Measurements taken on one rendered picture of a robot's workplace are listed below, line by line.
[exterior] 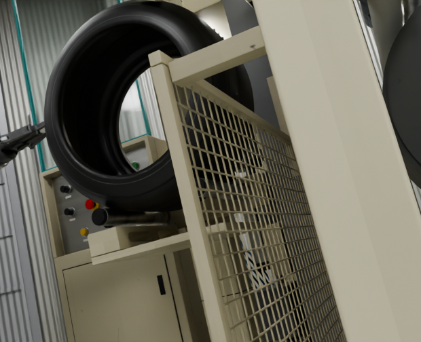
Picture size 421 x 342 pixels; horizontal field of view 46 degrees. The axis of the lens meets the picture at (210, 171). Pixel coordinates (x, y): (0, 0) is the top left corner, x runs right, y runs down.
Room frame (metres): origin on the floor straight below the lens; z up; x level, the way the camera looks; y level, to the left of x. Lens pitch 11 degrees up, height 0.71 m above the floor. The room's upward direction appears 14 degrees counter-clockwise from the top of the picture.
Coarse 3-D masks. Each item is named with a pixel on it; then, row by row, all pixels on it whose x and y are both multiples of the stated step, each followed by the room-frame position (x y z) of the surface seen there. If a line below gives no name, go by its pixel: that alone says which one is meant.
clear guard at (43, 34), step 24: (24, 0) 2.06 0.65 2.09; (48, 0) 2.01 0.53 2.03; (72, 0) 1.97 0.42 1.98; (96, 0) 1.93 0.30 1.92; (120, 0) 1.89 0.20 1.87; (24, 24) 2.07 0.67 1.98; (48, 24) 2.02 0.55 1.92; (72, 24) 1.98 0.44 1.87; (24, 48) 2.07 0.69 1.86; (48, 48) 2.03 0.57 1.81; (24, 72) 2.07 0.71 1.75; (48, 72) 2.04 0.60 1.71; (120, 120) 1.93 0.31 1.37; (144, 120) 1.89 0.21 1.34; (48, 168) 2.07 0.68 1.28
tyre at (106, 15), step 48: (144, 0) 1.16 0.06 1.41; (96, 48) 1.34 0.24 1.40; (144, 48) 1.42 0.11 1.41; (192, 48) 1.09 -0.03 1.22; (48, 96) 1.24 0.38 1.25; (96, 96) 1.46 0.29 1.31; (192, 96) 1.10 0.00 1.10; (240, 96) 1.18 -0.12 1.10; (48, 144) 1.28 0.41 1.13; (96, 144) 1.48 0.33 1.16; (192, 144) 1.12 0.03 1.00; (96, 192) 1.22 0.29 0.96; (144, 192) 1.17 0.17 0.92
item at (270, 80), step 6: (270, 78) 1.35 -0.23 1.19; (270, 84) 1.36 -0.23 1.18; (270, 90) 1.36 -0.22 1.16; (276, 90) 1.35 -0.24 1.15; (276, 96) 1.35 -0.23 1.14; (276, 102) 1.35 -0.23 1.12; (276, 108) 1.36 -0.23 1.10; (276, 114) 1.36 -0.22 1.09; (282, 114) 1.35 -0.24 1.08; (282, 120) 1.35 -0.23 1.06; (282, 126) 1.35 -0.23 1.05; (288, 132) 1.35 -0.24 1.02; (288, 156) 1.36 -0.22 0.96; (294, 168) 1.35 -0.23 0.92
